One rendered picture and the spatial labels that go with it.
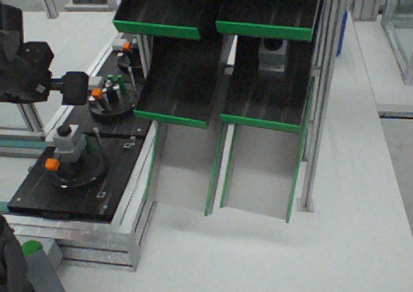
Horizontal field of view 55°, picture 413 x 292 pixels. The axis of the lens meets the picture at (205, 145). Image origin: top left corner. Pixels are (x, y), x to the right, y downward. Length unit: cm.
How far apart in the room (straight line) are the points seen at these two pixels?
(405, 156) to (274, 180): 80
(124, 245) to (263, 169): 31
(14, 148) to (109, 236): 44
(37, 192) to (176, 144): 34
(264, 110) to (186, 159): 21
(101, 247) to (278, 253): 37
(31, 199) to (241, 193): 46
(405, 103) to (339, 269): 65
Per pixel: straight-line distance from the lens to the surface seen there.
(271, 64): 68
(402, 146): 147
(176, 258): 89
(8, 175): 112
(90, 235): 84
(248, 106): 67
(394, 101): 136
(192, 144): 79
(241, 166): 78
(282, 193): 77
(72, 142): 88
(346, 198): 101
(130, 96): 113
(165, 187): 81
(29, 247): 86
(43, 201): 93
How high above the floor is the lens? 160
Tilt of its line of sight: 41 degrees down
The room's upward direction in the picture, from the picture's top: 5 degrees counter-clockwise
